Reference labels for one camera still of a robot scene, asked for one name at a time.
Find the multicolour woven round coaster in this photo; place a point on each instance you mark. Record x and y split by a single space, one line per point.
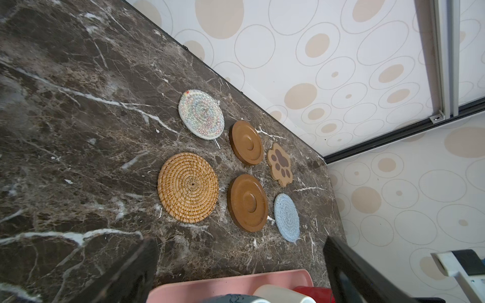
201 114

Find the right black frame post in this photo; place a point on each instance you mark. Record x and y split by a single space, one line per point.
466 110

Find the brown wooden coaster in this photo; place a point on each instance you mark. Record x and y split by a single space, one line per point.
246 143
247 203

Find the dark red mug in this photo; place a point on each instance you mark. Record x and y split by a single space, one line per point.
318 294

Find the horizontal aluminium frame bar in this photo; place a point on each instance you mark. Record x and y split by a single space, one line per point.
446 22

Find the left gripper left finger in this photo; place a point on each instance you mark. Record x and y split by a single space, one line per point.
129 279

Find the blue floral mug white inside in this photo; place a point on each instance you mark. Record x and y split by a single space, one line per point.
235 298

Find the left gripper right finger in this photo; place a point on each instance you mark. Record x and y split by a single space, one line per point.
353 279

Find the woven rattan round coaster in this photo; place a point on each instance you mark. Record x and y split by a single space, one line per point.
188 187

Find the grey woven round coaster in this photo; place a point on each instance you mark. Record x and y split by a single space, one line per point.
287 218

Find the pink rectangular tray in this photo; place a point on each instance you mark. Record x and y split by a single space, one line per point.
199 290

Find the brown paw shaped coaster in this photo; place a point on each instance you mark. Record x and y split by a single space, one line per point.
280 165

